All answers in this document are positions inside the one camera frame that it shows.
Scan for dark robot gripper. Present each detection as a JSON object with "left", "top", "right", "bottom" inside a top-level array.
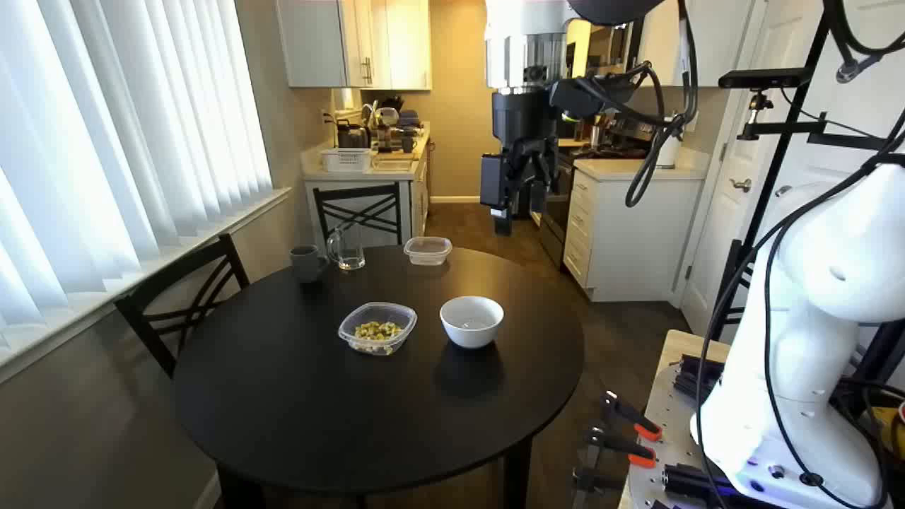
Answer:
[{"left": 479, "top": 140, "right": 561, "bottom": 238}]

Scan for yellow food pieces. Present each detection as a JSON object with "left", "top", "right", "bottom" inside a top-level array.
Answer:
[{"left": 352, "top": 318, "right": 408, "bottom": 349}]

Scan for white ceramic bowl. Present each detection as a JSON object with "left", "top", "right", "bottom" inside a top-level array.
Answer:
[{"left": 437, "top": 294, "right": 506, "bottom": 352}]

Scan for black kitchen stove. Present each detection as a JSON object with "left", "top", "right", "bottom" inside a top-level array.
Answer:
[{"left": 537, "top": 140, "right": 581, "bottom": 269}]

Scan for empty clear plastic container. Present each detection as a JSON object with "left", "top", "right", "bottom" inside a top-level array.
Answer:
[{"left": 401, "top": 236, "right": 456, "bottom": 269}]

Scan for white base cabinet with counter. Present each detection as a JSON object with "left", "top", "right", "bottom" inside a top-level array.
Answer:
[{"left": 561, "top": 154, "right": 714, "bottom": 305}]

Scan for white kitchen counter with sink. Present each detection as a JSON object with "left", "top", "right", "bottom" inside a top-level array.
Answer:
[{"left": 299, "top": 124, "right": 437, "bottom": 249}]

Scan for black cross-back chair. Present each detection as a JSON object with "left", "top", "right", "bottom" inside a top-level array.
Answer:
[
  {"left": 113, "top": 233, "right": 254, "bottom": 380},
  {"left": 312, "top": 182, "right": 405, "bottom": 253}
]

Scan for white paper towel roll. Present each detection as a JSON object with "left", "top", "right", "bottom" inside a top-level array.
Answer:
[{"left": 653, "top": 130, "right": 684, "bottom": 172}]

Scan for countertop appliance clutter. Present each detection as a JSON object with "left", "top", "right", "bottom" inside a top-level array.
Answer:
[{"left": 322, "top": 89, "right": 429, "bottom": 156}]

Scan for clear drinking glass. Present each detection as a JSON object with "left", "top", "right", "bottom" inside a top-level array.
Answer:
[{"left": 325, "top": 225, "right": 367, "bottom": 274}]

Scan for white panel door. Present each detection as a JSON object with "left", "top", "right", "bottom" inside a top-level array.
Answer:
[{"left": 676, "top": 0, "right": 905, "bottom": 339}]

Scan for dark grey mug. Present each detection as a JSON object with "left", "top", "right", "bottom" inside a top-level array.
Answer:
[{"left": 288, "top": 243, "right": 328, "bottom": 286}]

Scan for black orange bar clamp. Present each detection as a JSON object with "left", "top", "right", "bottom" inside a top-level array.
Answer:
[
  {"left": 582, "top": 421, "right": 661, "bottom": 472},
  {"left": 601, "top": 389, "right": 664, "bottom": 448}
]

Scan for white upper kitchen cabinet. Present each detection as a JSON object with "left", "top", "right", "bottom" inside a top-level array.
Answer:
[
  {"left": 274, "top": 0, "right": 437, "bottom": 95},
  {"left": 639, "top": 0, "right": 758, "bottom": 90}
]

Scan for light wooden robot platform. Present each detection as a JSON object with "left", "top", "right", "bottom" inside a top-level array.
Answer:
[{"left": 616, "top": 329, "right": 758, "bottom": 509}]

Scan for white vertical window blinds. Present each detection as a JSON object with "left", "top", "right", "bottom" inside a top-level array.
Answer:
[{"left": 0, "top": 0, "right": 278, "bottom": 329}]

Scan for black mounting bracket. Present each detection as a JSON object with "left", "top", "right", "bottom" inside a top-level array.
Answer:
[
  {"left": 660, "top": 461, "right": 749, "bottom": 509},
  {"left": 670, "top": 352, "right": 731, "bottom": 406}
]

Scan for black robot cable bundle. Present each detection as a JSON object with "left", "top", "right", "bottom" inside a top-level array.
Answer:
[{"left": 548, "top": 0, "right": 905, "bottom": 499}]

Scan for black stereo camera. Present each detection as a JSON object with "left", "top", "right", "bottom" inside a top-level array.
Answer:
[{"left": 717, "top": 66, "right": 816, "bottom": 95}]

